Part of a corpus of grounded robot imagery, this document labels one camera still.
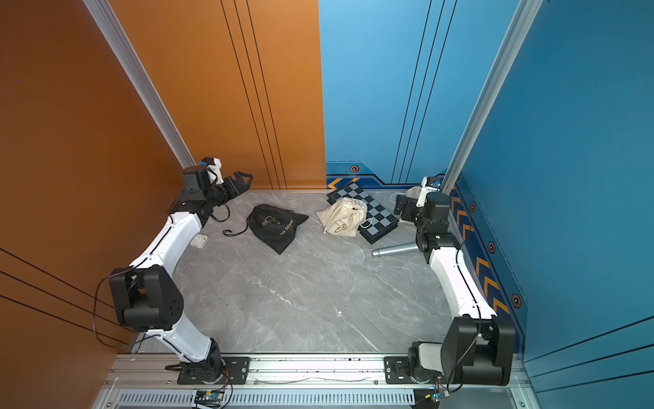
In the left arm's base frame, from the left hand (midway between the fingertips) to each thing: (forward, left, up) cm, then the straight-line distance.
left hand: (246, 176), depth 87 cm
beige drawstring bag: (-6, -34, -14) cm, 37 cm away
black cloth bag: (-5, -5, -21) cm, 22 cm away
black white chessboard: (0, -48, -25) cm, 54 cm away
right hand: (-8, -56, -2) cm, 56 cm away
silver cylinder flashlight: (-13, -54, -25) cm, 60 cm away
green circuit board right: (-59, -60, -27) cm, 88 cm away
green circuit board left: (-60, +5, -31) cm, 67 cm away
